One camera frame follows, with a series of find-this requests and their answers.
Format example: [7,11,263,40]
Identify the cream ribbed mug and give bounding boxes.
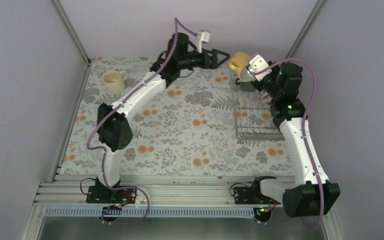
[102,70,129,95]

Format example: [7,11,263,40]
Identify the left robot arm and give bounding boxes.
[94,33,230,203]

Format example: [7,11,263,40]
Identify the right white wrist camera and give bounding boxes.
[247,53,272,82]

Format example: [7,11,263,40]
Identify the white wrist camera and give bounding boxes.
[195,30,211,54]
[247,53,272,82]

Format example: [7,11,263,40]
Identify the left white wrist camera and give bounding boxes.
[195,30,211,54]

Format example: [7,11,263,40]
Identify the floral table mat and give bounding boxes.
[60,57,294,177]

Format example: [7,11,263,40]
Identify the aluminium mounting rail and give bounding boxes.
[32,180,332,208]

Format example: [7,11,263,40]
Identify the yellow mug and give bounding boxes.
[228,51,254,82]

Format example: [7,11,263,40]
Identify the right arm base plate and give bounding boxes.
[233,186,274,205]

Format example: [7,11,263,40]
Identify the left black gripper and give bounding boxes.
[178,48,230,71]

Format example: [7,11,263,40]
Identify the floral white mug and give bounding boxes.
[260,92,272,103]

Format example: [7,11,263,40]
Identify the white slotted cable duct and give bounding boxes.
[44,206,262,219]

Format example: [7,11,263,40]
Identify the wire dish rack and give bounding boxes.
[229,70,284,141]

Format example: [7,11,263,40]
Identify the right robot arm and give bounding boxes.
[250,62,341,218]

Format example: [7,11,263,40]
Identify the dark green mug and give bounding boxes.
[240,81,257,93]

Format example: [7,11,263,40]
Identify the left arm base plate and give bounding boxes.
[86,186,137,205]

